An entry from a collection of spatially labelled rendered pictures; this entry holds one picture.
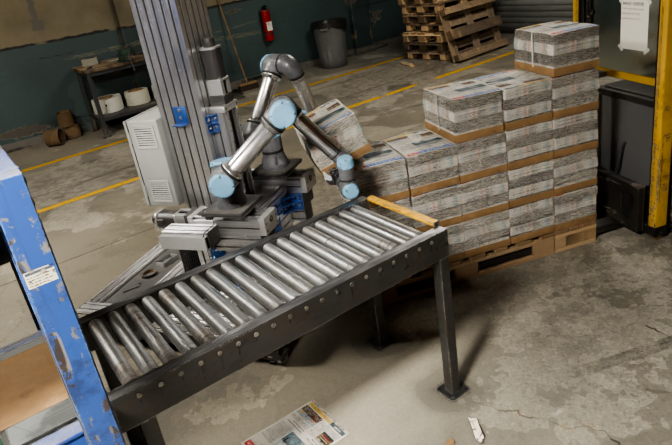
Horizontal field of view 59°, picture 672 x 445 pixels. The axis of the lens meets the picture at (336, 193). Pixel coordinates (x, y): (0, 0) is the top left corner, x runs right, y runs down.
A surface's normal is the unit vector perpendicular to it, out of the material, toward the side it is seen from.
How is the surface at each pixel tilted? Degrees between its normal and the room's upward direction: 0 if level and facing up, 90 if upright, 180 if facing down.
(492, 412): 0
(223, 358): 90
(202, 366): 90
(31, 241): 90
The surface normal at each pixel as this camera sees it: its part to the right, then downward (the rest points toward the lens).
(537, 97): 0.29, 0.33
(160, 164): -0.34, 0.41
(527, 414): -0.15, -0.91
